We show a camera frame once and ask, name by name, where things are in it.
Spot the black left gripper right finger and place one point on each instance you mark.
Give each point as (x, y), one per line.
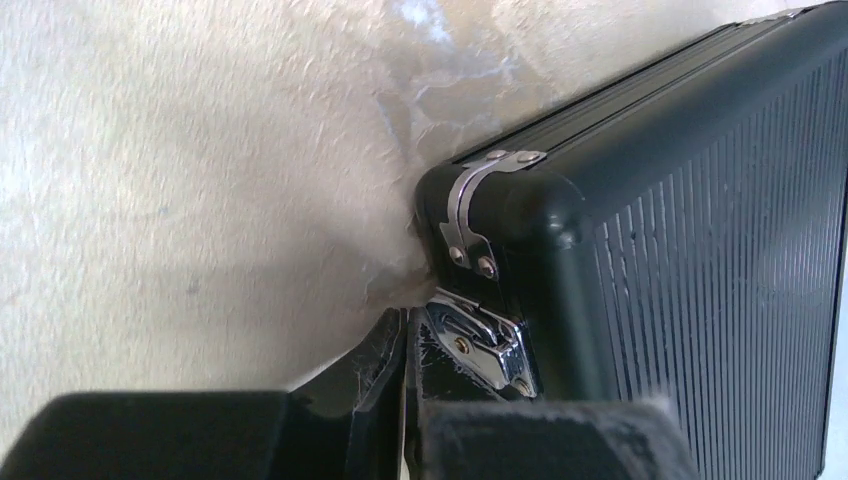
(456, 428)

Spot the black aluminium poker case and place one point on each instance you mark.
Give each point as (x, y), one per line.
(679, 232)

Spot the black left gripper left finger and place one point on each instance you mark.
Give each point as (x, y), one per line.
(342, 424)

